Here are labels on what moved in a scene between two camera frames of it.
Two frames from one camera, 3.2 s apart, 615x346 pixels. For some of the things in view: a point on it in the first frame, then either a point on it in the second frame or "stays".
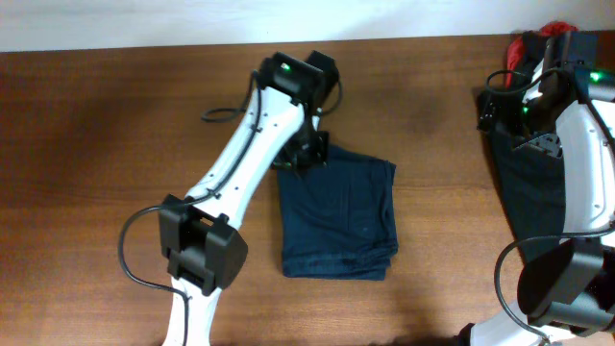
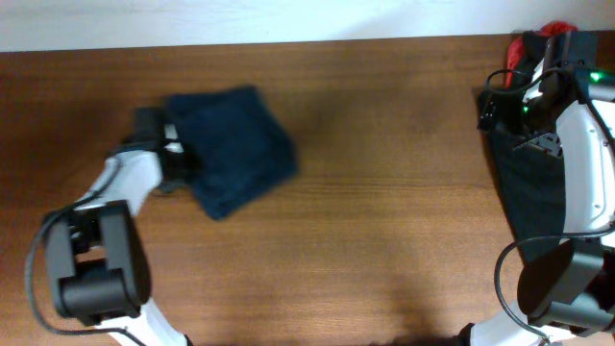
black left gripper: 314,157 to 199,165
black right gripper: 511,103 stays
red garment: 514,56 stays
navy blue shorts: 338,220 to 235,144
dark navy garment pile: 531,185 stays
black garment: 534,44 stays
